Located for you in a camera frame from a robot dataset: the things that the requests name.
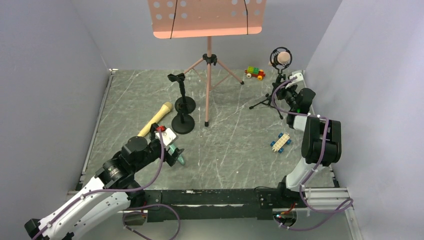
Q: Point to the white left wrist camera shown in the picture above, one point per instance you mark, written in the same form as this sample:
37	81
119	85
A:
166	135

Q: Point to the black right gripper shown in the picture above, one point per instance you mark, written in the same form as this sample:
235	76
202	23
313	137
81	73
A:
282	94

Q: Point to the colourful toy block train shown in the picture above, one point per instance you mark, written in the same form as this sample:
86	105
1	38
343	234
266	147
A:
254	72

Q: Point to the black round-base mic stand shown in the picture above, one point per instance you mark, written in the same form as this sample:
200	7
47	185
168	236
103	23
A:
180	79
183	123

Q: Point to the pink music stand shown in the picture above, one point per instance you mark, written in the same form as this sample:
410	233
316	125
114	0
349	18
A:
182	19

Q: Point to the front black round-base mic stand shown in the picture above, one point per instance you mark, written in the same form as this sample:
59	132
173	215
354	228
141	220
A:
183	123

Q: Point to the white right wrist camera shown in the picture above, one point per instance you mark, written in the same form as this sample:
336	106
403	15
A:
294	79

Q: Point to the white blue toy block car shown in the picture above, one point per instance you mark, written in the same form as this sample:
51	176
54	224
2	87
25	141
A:
282	140

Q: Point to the pink microphone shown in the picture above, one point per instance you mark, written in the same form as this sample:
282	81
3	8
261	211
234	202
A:
280	58

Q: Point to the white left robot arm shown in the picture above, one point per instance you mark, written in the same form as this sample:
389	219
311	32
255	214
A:
113	188

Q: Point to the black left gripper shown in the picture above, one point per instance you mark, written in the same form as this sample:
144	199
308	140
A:
171	156

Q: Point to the yellow microphone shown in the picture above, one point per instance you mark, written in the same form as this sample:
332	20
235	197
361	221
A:
164	110

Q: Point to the rear black round-base mic stand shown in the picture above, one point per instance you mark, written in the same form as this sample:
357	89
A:
180	79

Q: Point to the teal microphone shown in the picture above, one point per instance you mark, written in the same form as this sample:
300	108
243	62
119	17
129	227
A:
177	153

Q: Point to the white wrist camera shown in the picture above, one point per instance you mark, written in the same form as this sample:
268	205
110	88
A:
166	135
294	79

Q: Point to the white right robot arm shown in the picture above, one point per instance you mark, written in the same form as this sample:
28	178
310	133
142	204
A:
321	143

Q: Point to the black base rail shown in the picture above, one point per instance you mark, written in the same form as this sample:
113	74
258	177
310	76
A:
260	203

